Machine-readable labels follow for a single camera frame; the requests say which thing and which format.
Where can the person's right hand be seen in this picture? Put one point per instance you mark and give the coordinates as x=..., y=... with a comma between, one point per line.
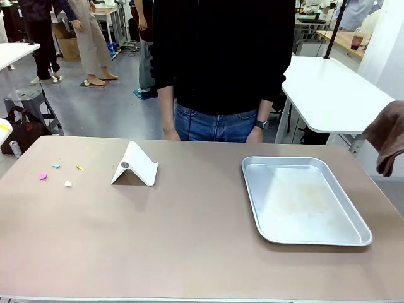
x=172, y=135

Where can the person's left hand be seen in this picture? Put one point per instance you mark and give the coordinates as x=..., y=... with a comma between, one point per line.
x=255, y=136

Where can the brown cloth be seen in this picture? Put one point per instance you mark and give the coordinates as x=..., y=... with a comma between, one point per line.
x=388, y=135

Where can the person's left forearm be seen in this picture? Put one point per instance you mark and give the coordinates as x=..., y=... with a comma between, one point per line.
x=264, y=110

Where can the person's right forearm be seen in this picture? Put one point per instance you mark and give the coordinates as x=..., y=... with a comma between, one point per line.
x=166, y=107

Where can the black wristwatch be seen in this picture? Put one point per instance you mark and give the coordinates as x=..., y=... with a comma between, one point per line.
x=261, y=124

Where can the white folded stand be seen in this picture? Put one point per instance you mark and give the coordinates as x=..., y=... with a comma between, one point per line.
x=139, y=164

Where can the blue floor mat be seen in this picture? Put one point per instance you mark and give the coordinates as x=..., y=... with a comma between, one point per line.
x=143, y=94

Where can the black bag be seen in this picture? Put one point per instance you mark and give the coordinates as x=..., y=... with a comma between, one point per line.
x=314, y=135

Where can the metal baking tray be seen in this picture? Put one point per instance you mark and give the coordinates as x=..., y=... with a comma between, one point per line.
x=303, y=202

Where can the large white table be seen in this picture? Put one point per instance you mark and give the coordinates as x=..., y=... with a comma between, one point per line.
x=331, y=94

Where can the person black sweater blue jeans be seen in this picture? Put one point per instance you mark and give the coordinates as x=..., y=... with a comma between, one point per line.
x=221, y=47

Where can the white paper scrap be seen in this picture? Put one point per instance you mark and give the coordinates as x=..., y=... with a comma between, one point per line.
x=68, y=183

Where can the black pole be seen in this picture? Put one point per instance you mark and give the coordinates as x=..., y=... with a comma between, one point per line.
x=330, y=44

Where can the mannequin in beige trousers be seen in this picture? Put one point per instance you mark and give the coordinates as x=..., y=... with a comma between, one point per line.
x=91, y=41

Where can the wooden workbench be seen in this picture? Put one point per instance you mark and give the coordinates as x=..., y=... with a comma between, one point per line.
x=341, y=41

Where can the cardboard box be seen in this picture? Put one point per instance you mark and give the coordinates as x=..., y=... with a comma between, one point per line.
x=69, y=49

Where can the pink paper scrap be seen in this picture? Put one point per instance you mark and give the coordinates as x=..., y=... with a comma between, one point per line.
x=43, y=176

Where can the wooden top desk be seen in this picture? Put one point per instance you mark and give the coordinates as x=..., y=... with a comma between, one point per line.
x=109, y=12

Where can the cup with brown drink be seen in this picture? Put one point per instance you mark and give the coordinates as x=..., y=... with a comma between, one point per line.
x=356, y=41

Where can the dark brown bag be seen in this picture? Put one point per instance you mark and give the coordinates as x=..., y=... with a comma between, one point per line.
x=28, y=132

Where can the grey metal stool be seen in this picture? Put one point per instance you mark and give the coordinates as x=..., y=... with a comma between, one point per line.
x=26, y=94

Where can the silver can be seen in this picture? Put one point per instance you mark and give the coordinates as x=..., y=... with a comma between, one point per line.
x=14, y=149

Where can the person in light blue shirt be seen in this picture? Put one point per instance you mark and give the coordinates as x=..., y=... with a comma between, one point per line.
x=356, y=12

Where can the small white table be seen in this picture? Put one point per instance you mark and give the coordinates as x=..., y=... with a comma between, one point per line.
x=15, y=53

